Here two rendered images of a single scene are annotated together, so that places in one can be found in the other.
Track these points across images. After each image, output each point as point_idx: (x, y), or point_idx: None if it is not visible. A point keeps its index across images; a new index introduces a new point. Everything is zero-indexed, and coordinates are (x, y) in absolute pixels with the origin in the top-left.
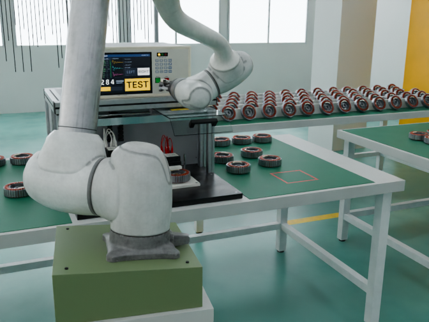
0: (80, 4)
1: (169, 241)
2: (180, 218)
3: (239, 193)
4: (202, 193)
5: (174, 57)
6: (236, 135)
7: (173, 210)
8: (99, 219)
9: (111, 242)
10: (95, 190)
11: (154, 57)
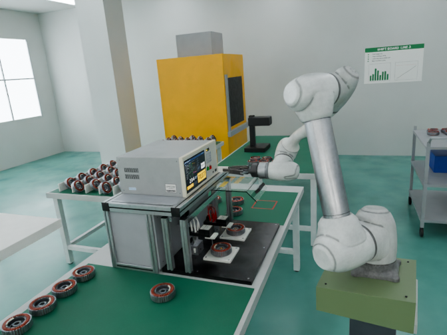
0: (329, 130)
1: None
2: (277, 253)
3: (279, 224)
4: (265, 232)
5: (211, 149)
6: None
7: (274, 250)
8: (259, 277)
9: (380, 272)
10: (378, 244)
11: (205, 153)
